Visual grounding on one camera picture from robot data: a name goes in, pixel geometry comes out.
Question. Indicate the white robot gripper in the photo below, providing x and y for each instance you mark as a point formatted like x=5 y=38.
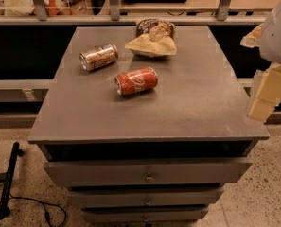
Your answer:
x=277 y=37

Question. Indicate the red coke can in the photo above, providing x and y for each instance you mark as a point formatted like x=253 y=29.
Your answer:
x=136 y=81

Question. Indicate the brown and silver soda can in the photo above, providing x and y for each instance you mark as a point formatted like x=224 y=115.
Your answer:
x=98 y=56

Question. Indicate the brown chip bag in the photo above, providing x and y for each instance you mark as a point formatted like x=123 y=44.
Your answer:
x=154 y=38

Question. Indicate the grey drawer cabinet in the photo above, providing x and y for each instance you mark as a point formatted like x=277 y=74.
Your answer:
x=197 y=109

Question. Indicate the top grey drawer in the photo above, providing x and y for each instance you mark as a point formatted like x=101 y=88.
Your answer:
x=146 y=171

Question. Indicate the grey drawer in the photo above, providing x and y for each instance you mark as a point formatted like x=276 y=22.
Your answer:
x=145 y=197
x=146 y=171
x=154 y=214

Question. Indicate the middle grey drawer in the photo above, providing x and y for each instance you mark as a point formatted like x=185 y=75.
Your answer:
x=145 y=197

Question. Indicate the grey metal railing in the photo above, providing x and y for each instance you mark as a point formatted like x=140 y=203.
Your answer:
x=114 y=12

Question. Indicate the bottom grey drawer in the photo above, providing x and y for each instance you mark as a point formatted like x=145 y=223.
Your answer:
x=154 y=214

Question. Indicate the black stand leg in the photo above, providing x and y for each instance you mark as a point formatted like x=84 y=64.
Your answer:
x=6 y=179

